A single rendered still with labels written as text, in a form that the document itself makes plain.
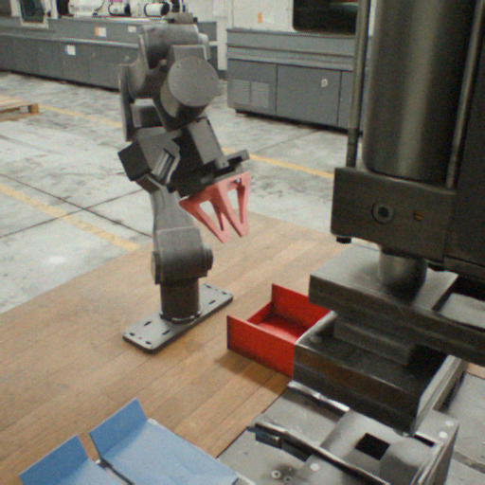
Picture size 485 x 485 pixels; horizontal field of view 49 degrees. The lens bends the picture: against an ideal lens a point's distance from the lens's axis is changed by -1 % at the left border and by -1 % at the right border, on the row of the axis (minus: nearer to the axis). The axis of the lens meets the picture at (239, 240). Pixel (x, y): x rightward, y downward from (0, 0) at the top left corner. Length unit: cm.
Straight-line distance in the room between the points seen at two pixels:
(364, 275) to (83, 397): 45
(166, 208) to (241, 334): 22
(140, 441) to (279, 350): 22
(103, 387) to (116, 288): 27
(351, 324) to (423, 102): 17
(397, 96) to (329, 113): 539
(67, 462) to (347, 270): 37
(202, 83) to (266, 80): 556
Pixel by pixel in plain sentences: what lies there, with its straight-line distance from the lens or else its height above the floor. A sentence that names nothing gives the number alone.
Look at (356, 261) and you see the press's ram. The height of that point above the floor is 118.
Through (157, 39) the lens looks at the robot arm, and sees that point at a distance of 70.
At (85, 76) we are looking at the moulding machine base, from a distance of 875.
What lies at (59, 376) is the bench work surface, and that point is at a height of 90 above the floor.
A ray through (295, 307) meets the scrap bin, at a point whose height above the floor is 93.
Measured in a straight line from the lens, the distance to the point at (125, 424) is 66.
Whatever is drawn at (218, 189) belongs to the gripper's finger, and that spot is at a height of 117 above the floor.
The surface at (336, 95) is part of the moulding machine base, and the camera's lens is 568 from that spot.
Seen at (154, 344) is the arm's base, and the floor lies 91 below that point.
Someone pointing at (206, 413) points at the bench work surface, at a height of 90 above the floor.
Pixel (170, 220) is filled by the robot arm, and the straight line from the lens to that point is 81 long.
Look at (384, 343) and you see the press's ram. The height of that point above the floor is 115.
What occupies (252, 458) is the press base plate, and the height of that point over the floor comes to 90.
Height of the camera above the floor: 139
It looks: 25 degrees down
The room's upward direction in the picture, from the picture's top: straight up
